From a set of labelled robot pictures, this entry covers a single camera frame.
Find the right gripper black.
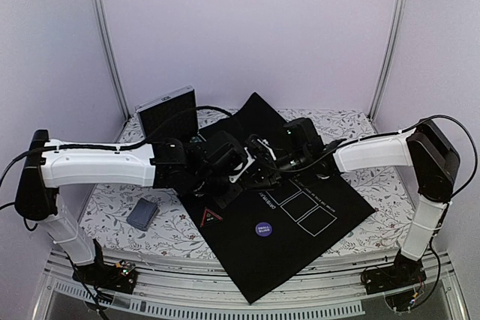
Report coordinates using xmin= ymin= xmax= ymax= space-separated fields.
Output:
xmin=242 ymin=148 xmax=309 ymax=192

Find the purple small blind button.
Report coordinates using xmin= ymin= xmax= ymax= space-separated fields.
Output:
xmin=255 ymin=222 xmax=273 ymax=238

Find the black round dealer button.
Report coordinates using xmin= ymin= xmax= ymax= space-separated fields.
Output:
xmin=316 ymin=174 xmax=330 ymax=180

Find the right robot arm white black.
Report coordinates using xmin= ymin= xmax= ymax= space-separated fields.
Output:
xmin=246 ymin=115 xmax=462 ymax=287

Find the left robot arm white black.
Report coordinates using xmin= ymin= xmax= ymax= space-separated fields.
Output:
xmin=14 ymin=130 xmax=253 ymax=286

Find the black red triangle button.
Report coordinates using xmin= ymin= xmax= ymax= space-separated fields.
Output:
xmin=200 ymin=208 xmax=223 ymax=228

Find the black poker play mat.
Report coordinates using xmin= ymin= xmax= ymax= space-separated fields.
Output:
xmin=179 ymin=91 xmax=376 ymax=304

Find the aluminium poker chip case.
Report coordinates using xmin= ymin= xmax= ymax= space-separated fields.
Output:
xmin=135 ymin=85 xmax=199 ymax=142

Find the blue playing card deck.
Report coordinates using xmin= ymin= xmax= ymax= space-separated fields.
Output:
xmin=127 ymin=198 xmax=158 ymax=232

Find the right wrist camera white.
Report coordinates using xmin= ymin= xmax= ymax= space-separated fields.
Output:
xmin=246 ymin=134 xmax=277 ymax=163

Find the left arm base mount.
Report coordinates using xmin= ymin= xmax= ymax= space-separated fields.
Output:
xmin=73 ymin=260 xmax=138 ymax=295

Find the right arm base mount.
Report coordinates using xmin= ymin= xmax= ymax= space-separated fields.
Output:
xmin=360 ymin=260 xmax=427 ymax=312

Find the left aluminium frame post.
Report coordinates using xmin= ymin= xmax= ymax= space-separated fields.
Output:
xmin=91 ymin=0 xmax=130 ymax=121

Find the aluminium frame post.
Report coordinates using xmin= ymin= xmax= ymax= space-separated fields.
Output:
xmin=91 ymin=0 xmax=130 ymax=121
xmin=367 ymin=0 xmax=407 ymax=122

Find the right aluminium frame post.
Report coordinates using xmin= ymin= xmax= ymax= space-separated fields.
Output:
xmin=367 ymin=0 xmax=407 ymax=122

